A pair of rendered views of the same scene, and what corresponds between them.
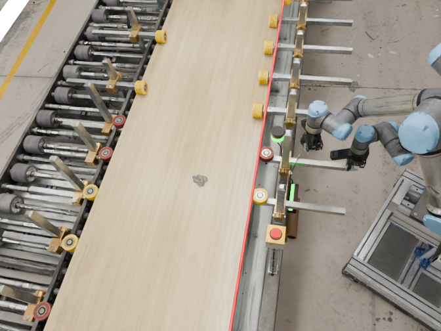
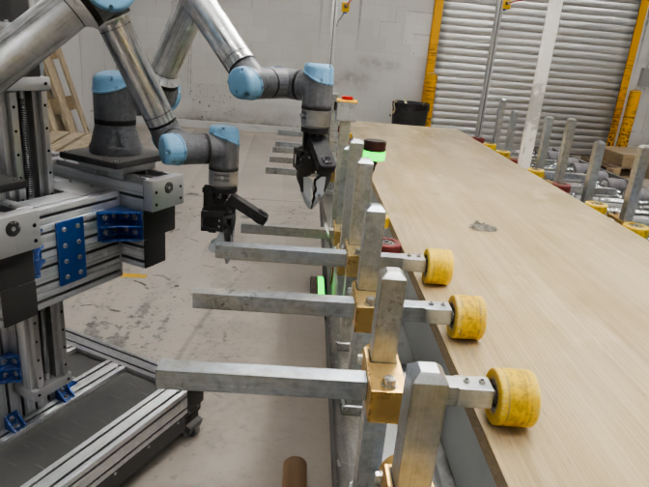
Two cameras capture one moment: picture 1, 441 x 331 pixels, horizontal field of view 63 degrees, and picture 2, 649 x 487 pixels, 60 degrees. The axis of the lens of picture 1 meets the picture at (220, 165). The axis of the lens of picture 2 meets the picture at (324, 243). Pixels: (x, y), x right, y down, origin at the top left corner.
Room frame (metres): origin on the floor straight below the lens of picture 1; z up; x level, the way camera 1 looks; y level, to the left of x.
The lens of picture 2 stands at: (2.24, -0.98, 1.39)
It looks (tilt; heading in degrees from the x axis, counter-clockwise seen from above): 19 degrees down; 156
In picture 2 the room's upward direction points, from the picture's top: 5 degrees clockwise
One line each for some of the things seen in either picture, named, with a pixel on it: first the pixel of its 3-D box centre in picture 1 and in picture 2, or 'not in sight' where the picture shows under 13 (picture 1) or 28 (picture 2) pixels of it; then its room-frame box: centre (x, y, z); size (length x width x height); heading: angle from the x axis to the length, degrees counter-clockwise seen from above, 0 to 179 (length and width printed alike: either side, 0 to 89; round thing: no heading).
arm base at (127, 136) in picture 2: not in sight; (116, 134); (0.46, -0.90, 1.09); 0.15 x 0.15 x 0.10
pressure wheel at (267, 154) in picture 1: (266, 157); (384, 260); (0.99, -0.25, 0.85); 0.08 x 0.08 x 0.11
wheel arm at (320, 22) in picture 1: (312, 21); not in sight; (1.87, -0.76, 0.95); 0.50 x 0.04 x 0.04; 69
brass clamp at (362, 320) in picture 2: (294, 80); (366, 303); (1.41, -0.52, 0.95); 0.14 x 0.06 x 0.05; 159
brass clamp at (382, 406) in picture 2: (298, 50); (381, 379); (1.64, -0.61, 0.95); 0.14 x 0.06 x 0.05; 159
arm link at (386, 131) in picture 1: (385, 132); (183, 148); (0.83, -0.76, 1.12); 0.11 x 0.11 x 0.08; 8
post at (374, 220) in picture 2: (293, 90); (361, 325); (1.38, -0.51, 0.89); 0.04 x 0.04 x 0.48; 69
